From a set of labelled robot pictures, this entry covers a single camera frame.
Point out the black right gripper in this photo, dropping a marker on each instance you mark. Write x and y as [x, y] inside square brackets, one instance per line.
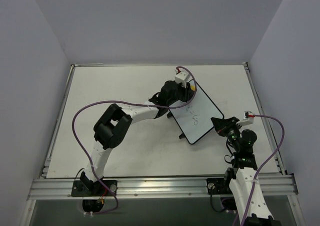
[227, 125]

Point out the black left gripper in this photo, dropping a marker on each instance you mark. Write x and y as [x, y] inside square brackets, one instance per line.
[184, 92]

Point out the small black-framed whiteboard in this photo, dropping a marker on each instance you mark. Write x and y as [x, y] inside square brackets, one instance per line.
[194, 120]

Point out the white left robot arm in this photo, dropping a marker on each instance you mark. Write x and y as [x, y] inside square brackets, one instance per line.
[113, 125]

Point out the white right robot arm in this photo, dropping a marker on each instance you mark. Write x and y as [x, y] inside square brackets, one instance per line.
[242, 177]

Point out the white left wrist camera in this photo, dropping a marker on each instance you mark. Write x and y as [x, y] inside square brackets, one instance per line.
[182, 77]

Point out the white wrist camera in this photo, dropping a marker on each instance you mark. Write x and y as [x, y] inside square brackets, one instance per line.
[182, 77]
[248, 118]

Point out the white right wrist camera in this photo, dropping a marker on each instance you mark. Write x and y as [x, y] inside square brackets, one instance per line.
[248, 118]

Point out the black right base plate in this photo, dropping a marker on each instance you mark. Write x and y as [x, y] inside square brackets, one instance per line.
[220, 186]

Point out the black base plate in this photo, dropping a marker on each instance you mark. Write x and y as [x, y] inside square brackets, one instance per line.
[220, 186]
[80, 190]

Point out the aluminium front rail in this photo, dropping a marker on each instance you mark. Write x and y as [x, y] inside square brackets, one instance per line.
[157, 188]

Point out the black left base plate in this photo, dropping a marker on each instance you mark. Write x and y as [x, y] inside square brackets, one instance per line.
[80, 190]

